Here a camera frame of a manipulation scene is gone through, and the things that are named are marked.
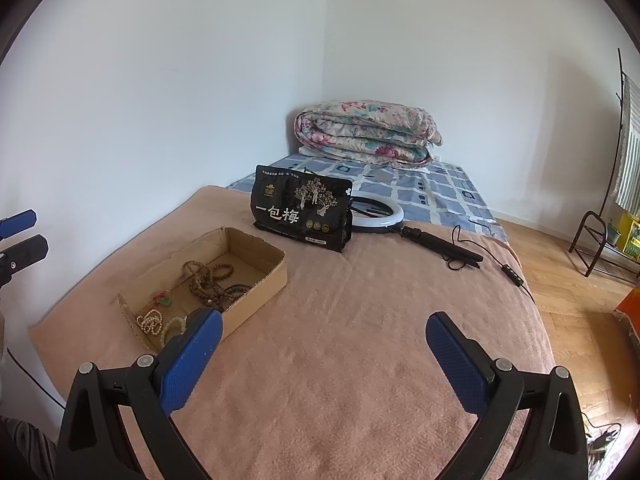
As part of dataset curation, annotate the brown wooden bead necklace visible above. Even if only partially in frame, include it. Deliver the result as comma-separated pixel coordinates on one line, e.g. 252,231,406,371
182,259,236,307

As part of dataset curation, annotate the blue checked bed sheet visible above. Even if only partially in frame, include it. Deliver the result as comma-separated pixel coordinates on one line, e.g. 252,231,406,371
226,152,504,227

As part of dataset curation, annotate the orange box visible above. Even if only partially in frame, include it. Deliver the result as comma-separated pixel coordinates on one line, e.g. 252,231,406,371
613,290,640,335

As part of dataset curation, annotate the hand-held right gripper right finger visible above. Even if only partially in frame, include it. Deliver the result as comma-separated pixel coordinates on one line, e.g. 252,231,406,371
425,311,588,480

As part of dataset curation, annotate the yellow box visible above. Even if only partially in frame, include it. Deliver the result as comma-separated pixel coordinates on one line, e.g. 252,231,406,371
619,212,640,262

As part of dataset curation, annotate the striped dark cloth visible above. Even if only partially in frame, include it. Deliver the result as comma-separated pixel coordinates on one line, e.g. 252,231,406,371
0,416,57,480

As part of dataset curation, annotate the black snack bag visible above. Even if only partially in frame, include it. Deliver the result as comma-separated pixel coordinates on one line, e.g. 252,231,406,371
250,164,355,255

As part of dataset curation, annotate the white bead bracelet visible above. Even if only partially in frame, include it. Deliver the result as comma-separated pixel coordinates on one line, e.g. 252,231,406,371
135,308,165,336

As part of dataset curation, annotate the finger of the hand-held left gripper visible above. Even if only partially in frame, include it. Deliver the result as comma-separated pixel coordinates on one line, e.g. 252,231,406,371
0,233,50,281
0,209,39,241

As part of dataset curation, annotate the cardboard box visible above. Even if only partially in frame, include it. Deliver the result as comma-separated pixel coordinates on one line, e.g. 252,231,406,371
117,226,289,354

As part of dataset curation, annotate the dark bead bracelet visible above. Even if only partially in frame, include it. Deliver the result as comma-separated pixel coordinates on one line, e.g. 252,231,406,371
220,283,254,312

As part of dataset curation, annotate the pink blanket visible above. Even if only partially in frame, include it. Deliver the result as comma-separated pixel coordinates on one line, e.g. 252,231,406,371
27,185,557,480

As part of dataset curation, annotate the white ring light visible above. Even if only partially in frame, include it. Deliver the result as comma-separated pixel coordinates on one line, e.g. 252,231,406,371
347,195,405,235

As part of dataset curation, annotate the black cable with inline remote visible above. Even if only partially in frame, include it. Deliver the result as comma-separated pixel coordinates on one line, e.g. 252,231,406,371
440,225,537,307

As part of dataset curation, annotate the folded floral quilt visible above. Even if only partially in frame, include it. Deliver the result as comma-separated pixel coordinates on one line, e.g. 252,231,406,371
293,100,445,166

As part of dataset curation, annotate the dark metal rack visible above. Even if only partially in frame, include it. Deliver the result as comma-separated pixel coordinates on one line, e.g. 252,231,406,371
569,210,640,279

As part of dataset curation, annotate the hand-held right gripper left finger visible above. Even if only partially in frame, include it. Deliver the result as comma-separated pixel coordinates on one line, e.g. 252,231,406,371
55,307,223,480

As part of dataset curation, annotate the black ring light stand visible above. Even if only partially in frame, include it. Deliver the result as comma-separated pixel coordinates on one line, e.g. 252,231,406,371
400,225,485,265

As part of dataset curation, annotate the hanging striped towel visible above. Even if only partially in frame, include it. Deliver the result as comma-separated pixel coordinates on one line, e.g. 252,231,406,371
612,49,640,216

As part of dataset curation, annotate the pale green bead bracelet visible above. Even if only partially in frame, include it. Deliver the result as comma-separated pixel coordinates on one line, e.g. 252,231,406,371
160,313,194,346

